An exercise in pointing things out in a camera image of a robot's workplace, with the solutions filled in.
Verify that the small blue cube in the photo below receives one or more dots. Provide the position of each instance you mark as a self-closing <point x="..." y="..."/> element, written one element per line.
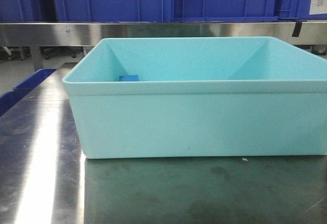
<point x="129" y="78"/>

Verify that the light turquoise plastic bin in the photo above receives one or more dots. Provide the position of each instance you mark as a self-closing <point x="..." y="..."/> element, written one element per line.
<point x="211" y="96"/>

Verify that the blue crate upper right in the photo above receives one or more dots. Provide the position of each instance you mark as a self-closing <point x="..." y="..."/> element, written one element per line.
<point x="224" y="10"/>

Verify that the black office chair base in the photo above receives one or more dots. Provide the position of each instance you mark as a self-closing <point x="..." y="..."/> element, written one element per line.
<point x="50" y="52"/>

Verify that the blue crate upper middle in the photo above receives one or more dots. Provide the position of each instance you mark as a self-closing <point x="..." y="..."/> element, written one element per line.
<point x="114" y="10"/>

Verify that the black tape strip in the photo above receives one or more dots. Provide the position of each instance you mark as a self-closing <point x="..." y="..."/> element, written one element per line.
<point x="297" y="29"/>

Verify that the blue bin beside table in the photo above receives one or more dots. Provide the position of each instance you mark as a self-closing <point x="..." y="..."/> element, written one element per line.
<point x="10" y="98"/>

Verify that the blue crate upper left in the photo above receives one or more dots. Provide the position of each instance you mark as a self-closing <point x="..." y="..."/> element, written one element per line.
<point x="27" y="11"/>

